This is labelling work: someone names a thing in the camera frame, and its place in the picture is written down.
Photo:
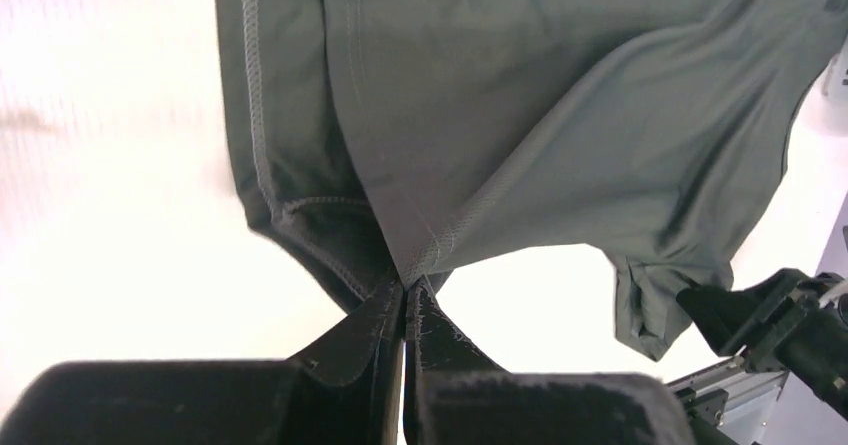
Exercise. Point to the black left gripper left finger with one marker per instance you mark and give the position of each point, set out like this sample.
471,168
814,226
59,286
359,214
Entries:
341,389

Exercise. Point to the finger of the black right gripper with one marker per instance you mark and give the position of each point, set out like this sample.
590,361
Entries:
718,314

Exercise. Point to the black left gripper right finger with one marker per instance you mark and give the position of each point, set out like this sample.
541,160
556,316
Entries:
455,394

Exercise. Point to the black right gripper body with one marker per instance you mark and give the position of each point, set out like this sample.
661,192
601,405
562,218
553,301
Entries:
795,326

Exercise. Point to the dark grey t shirt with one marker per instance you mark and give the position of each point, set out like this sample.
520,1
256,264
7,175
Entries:
403,139

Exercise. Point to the white perforated laundry basket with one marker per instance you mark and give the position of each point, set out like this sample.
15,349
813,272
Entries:
834,86

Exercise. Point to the aluminium frame rail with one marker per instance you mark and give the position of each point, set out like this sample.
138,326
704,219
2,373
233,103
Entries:
726,405

